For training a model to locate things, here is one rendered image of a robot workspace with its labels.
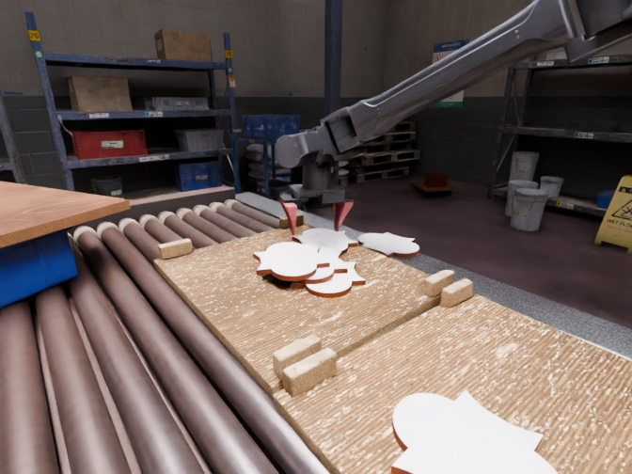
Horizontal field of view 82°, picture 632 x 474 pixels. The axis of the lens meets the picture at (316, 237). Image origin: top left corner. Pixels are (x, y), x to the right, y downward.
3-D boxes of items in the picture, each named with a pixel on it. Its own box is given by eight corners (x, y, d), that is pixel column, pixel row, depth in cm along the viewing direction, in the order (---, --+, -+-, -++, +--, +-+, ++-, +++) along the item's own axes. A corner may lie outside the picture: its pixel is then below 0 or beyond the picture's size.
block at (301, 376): (327, 365, 40) (327, 344, 40) (339, 373, 39) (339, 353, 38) (281, 389, 37) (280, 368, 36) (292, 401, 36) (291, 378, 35)
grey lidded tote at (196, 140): (213, 146, 474) (211, 127, 465) (226, 149, 448) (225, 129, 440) (175, 149, 443) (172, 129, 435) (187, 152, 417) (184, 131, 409)
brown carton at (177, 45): (201, 67, 437) (197, 37, 425) (213, 64, 408) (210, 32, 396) (157, 65, 409) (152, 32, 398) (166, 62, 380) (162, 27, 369)
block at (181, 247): (190, 250, 71) (188, 237, 70) (194, 253, 70) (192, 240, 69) (159, 258, 68) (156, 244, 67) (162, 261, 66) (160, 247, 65)
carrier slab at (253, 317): (303, 228, 88) (303, 222, 88) (456, 293, 58) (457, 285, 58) (153, 267, 68) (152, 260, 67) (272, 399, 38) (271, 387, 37)
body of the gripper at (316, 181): (345, 198, 73) (347, 162, 70) (296, 201, 70) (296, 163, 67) (333, 191, 79) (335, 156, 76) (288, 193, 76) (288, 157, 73)
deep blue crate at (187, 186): (213, 183, 492) (211, 156, 478) (223, 190, 459) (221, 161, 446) (174, 188, 467) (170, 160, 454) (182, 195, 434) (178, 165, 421)
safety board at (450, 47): (427, 107, 580) (434, 43, 548) (462, 107, 534) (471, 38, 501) (426, 107, 579) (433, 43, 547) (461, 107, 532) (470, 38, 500)
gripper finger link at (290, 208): (320, 238, 74) (322, 194, 71) (286, 242, 72) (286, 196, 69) (310, 228, 80) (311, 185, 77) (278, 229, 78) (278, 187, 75)
